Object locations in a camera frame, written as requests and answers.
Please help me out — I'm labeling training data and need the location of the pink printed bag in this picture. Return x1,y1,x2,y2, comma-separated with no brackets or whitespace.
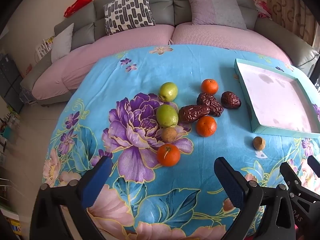
252,0,273,20

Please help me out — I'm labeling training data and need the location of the purple and grey pillow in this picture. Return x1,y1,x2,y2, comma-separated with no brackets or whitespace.
185,0,248,30

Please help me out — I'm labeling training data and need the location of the brown longan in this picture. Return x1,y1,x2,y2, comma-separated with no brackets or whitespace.
161,127,178,142
252,136,266,151

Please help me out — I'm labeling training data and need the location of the teal tray with white liner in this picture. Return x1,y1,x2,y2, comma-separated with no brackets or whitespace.
234,58,320,139

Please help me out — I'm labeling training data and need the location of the pink sofa seat cover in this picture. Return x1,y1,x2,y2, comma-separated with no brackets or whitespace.
170,21,292,64
31,24,175,99

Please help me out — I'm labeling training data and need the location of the orange tangerine with stem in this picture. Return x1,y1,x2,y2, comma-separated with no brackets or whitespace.
157,144,181,167

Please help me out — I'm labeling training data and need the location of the dark grey cabinet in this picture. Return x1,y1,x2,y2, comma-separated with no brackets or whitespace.
0,54,24,113

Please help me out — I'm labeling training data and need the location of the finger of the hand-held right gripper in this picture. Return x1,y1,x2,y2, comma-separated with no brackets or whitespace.
279,162,303,196
307,155,320,178

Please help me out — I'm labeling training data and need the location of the grey sofa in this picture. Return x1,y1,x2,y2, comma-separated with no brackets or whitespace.
20,0,320,105

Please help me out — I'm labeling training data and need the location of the white chair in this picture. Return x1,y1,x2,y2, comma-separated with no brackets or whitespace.
35,36,55,62

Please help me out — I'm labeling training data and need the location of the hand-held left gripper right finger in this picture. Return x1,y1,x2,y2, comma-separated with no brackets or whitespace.
214,156,297,240

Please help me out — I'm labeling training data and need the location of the light grey pillow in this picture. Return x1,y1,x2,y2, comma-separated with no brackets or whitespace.
51,22,75,63

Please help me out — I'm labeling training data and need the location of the red bag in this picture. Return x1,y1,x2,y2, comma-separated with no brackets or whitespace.
64,0,93,18

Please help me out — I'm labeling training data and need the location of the beige patterned curtain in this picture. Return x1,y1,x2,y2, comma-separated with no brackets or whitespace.
265,0,318,48

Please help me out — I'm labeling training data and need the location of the green jujube fruit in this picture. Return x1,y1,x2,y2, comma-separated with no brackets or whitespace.
156,104,179,128
158,82,179,102

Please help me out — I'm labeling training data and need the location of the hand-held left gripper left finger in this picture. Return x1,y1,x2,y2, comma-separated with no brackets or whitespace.
29,156,114,240

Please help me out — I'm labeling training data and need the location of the black and white patterned pillow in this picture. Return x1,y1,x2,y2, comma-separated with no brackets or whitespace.
103,0,156,36

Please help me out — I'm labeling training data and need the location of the long dried red date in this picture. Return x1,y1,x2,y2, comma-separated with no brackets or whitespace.
178,104,210,124

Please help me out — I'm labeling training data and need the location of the blue floral blanket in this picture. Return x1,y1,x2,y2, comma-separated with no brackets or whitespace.
42,44,320,240

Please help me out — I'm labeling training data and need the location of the round dried red date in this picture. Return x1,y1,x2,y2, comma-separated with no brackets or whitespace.
221,91,242,109

